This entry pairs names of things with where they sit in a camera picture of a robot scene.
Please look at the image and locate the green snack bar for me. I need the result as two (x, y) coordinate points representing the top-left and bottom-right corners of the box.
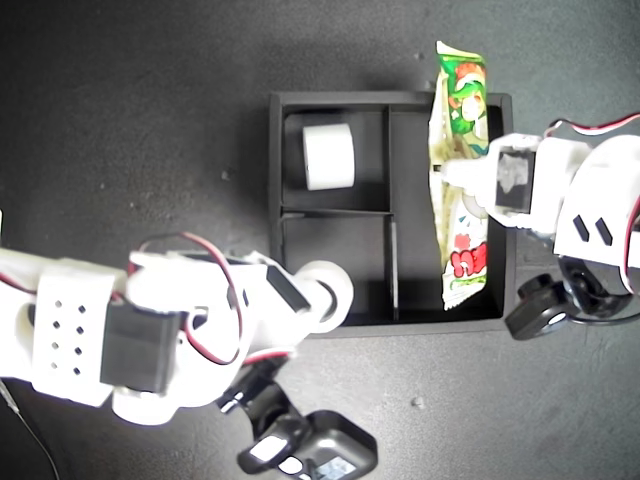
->
(428, 40), (490, 312)

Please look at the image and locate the white tape roll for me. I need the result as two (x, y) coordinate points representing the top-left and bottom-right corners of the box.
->
(301, 123), (357, 192)
(294, 259), (356, 336)

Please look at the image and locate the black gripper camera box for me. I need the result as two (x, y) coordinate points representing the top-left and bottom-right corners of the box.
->
(503, 272), (572, 342)
(219, 358), (379, 480)

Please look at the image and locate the red white arm wire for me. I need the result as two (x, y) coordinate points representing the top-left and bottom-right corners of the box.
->
(543, 112), (640, 142)

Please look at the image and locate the black tray with wells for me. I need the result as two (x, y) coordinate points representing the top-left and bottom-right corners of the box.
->
(268, 90), (515, 340)

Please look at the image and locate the red black arm wire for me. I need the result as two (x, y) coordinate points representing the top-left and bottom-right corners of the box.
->
(138, 231), (244, 367)

